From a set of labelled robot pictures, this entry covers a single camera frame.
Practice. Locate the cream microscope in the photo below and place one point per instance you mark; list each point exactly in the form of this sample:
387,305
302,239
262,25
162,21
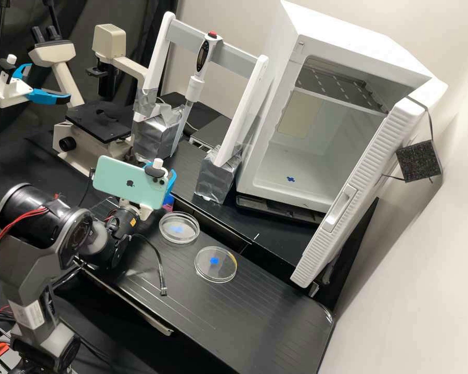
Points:
89,134

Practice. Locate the white incubator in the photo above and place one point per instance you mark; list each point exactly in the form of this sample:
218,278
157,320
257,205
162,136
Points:
335,50

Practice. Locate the white pipette stand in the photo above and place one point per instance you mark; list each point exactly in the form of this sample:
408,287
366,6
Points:
242,113

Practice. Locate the black platform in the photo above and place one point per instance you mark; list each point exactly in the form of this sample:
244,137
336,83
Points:
212,130
226,311
267,237

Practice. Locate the petri dish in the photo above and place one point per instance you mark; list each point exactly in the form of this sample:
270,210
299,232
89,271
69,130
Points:
179,228

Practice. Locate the right wrist camera phone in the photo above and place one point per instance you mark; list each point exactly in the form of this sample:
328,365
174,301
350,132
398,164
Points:
121,183

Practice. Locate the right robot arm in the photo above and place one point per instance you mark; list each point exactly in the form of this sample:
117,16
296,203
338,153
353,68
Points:
31,249

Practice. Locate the incubator door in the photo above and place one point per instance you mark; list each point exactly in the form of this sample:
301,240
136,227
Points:
359,187

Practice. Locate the pipette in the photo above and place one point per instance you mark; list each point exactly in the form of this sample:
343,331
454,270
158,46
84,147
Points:
203,54

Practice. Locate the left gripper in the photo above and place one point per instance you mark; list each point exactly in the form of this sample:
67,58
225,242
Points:
11,91

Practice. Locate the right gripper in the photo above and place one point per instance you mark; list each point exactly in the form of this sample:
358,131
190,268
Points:
146,212

